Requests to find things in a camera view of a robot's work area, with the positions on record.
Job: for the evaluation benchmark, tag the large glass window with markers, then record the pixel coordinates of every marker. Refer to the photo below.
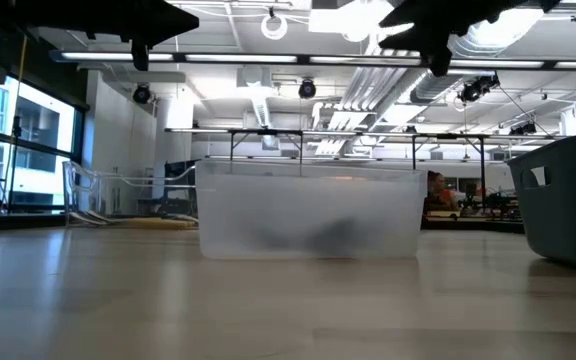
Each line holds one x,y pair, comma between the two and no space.
43,125

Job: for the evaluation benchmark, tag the person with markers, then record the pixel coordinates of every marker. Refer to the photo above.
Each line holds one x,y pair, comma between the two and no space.
440,192

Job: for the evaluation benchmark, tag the black ceiling spotlight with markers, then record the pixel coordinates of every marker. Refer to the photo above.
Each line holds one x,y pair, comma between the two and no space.
141,94
307,89
473,91

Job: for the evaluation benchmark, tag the black tripod stand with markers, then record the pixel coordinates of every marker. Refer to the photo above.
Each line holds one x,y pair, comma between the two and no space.
16,160

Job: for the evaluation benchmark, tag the silver spiral air duct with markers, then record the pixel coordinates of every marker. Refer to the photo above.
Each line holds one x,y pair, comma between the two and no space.
493,35

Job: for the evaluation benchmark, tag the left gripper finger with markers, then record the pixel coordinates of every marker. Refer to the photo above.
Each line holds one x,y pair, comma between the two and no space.
175,15
175,29

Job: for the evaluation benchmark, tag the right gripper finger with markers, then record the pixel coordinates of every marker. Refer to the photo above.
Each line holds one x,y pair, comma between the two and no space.
408,41
408,15

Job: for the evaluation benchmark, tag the white square air duct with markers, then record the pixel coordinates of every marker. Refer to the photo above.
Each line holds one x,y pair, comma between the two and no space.
260,100

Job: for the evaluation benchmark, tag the black overhead light bar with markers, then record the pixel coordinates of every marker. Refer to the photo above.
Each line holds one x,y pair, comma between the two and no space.
298,59

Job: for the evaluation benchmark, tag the white ceiling pipe bundle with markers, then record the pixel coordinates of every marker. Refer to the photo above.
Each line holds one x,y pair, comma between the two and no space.
383,85

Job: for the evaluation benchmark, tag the clear rectangular plastic bin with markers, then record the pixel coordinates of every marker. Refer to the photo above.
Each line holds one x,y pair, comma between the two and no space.
308,200

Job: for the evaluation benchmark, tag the distant black rig frame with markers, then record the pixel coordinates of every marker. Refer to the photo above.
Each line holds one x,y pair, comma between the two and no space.
268,132
448,136

